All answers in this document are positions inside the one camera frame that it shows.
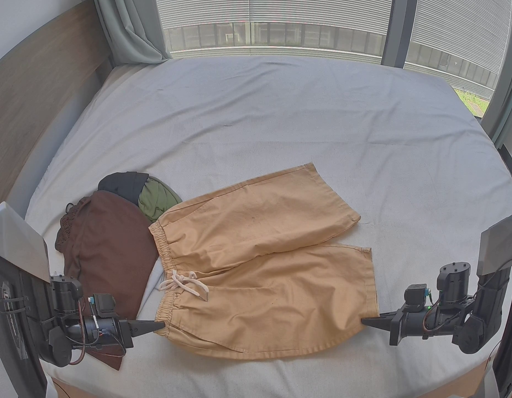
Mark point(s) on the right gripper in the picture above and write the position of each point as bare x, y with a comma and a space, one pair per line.
413, 325

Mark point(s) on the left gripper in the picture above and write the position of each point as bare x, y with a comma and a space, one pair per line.
104, 330

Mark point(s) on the tan shorts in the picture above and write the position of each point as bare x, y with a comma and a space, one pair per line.
260, 263

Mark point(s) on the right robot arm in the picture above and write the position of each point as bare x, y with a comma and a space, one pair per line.
452, 280

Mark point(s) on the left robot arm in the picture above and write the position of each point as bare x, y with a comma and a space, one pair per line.
65, 292

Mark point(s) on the bed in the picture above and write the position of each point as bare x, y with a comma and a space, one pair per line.
301, 118

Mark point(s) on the white garment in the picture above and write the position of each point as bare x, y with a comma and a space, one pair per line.
154, 276

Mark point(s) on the brown shorts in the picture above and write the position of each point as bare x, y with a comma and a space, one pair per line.
110, 255

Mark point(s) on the green garment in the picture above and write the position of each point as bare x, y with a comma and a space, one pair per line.
156, 201

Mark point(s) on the black garment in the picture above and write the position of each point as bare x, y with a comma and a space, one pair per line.
119, 185

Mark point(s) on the window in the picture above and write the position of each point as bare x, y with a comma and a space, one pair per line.
280, 6

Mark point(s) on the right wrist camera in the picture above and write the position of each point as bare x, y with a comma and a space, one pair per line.
415, 294

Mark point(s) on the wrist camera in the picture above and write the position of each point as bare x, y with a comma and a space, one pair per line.
102, 303
415, 294

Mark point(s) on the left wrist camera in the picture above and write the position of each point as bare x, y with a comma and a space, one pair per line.
102, 303

